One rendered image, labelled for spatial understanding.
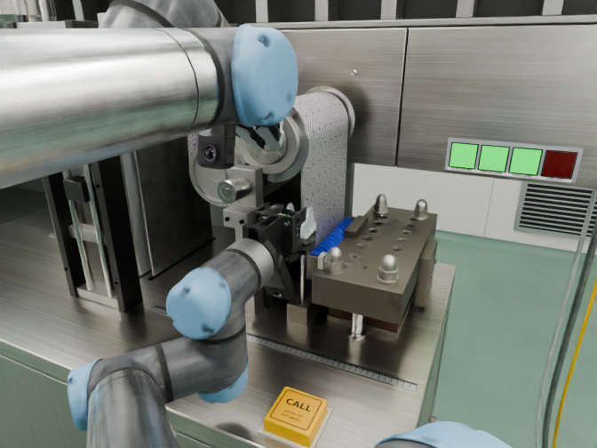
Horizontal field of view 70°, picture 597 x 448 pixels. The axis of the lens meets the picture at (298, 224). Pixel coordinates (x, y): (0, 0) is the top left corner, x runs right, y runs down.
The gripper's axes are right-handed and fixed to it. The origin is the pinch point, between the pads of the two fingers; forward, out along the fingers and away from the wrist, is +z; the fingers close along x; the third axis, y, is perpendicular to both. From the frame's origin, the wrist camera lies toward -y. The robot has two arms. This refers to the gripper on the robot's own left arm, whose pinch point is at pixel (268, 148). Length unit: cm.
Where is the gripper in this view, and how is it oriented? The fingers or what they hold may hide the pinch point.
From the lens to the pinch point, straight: 71.2
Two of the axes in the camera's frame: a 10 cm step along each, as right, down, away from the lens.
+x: -9.1, -1.6, 3.9
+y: 2.7, -9.3, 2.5
